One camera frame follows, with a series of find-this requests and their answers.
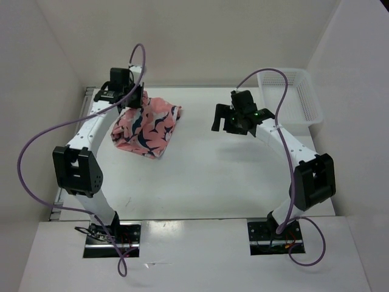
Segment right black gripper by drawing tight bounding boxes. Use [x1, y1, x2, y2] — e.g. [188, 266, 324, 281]
[212, 103, 248, 135]

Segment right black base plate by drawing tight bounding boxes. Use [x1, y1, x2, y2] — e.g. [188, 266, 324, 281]
[247, 218, 305, 256]

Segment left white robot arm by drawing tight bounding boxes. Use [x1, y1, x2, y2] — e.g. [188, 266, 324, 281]
[52, 64, 146, 243]

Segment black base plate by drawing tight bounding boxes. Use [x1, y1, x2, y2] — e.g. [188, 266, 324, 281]
[75, 222, 141, 259]
[247, 218, 305, 256]

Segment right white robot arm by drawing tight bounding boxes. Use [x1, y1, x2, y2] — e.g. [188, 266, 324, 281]
[212, 91, 336, 239]

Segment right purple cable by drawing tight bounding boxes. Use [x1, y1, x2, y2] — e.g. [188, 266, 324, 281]
[234, 68, 327, 266]

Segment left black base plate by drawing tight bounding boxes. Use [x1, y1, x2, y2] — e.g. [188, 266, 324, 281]
[75, 222, 141, 259]

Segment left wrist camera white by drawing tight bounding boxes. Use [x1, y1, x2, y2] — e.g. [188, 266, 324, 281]
[128, 63, 147, 83]

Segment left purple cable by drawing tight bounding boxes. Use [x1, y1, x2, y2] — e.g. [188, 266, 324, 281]
[16, 43, 148, 277]

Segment pink shark print shorts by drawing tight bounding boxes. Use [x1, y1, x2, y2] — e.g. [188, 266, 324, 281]
[110, 92, 182, 159]

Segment purple cable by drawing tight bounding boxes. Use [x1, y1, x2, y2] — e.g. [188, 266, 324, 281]
[16, 43, 148, 277]
[234, 68, 327, 266]

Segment white plastic basket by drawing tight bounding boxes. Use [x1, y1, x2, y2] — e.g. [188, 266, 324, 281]
[256, 68, 323, 127]

